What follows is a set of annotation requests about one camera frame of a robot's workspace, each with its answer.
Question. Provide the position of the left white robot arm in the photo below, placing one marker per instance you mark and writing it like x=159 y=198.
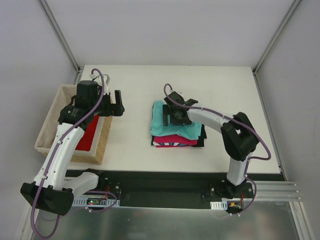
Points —
x=48 y=191

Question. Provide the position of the red t shirt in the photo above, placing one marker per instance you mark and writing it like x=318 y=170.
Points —
x=86 y=141

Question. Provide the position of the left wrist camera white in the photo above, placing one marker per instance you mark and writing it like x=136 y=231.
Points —
x=104 y=81

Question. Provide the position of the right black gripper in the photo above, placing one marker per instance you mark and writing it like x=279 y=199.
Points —
x=171 y=113

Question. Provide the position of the right aluminium frame post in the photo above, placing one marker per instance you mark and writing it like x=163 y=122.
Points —
x=277 y=34

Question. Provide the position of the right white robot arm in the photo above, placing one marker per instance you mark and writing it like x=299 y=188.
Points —
x=239 y=137

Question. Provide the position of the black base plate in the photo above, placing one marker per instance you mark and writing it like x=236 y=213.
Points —
x=170 y=190

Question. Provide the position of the pink t shirt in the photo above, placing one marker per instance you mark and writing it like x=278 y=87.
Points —
x=171 y=141

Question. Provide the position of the black t shirt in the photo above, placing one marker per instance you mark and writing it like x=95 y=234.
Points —
x=201 y=138

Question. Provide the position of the left aluminium frame post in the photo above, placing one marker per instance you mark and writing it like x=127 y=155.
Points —
x=59 y=34

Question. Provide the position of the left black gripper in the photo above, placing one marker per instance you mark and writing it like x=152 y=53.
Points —
x=114 y=107

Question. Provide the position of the aluminium frame post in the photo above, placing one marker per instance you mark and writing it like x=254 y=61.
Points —
x=277 y=34
x=59 y=34

